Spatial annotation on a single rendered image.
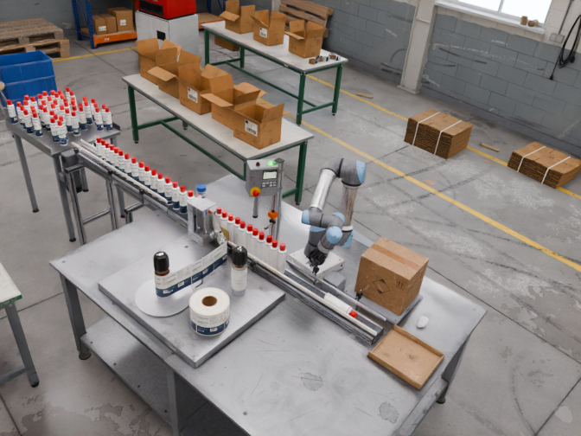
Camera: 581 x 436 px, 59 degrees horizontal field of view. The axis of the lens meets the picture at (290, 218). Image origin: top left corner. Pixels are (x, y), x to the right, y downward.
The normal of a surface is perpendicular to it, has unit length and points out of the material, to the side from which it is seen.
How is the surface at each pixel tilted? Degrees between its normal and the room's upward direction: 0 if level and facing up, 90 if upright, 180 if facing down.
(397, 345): 0
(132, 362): 0
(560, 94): 90
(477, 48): 90
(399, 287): 90
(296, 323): 0
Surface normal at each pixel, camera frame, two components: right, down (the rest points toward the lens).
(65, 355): 0.07, -0.82
